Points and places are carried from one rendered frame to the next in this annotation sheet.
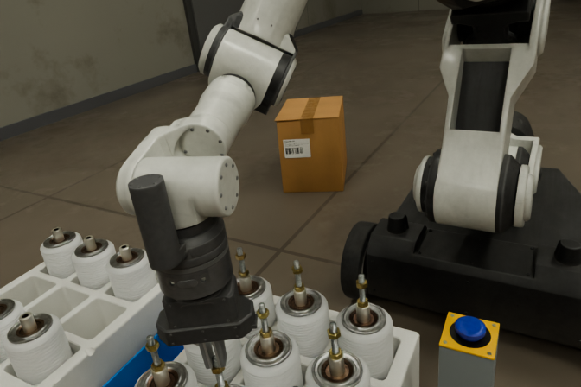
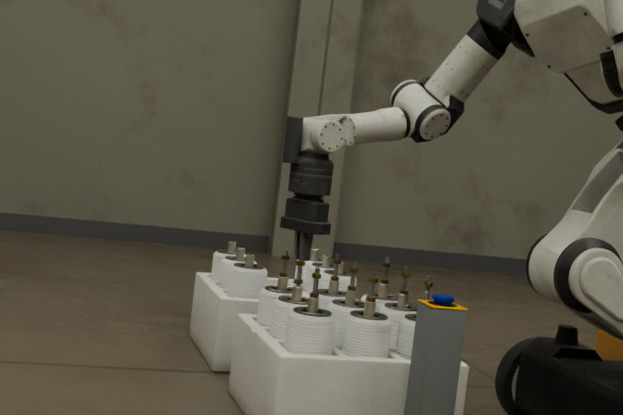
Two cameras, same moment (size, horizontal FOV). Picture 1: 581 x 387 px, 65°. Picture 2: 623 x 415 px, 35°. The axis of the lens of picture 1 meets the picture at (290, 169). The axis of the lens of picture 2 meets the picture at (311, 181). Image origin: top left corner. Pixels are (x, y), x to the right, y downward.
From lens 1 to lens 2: 1.62 m
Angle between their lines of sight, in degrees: 47
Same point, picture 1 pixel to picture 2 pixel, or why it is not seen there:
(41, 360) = (241, 284)
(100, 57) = (553, 210)
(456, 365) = (420, 317)
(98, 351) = not seen: hidden behind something
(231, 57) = (403, 97)
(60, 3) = (527, 128)
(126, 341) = not seen: hidden behind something
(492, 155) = (578, 230)
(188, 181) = (312, 125)
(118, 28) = not seen: hidden behind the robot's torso
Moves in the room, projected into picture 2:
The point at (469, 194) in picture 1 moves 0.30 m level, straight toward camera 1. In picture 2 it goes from (546, 256) to (411, 246)
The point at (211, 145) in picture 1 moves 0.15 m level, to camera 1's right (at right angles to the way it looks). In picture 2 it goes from (350, 130) to (408, 136)
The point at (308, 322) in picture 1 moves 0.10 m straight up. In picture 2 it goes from (390, 312) to (397, 265)
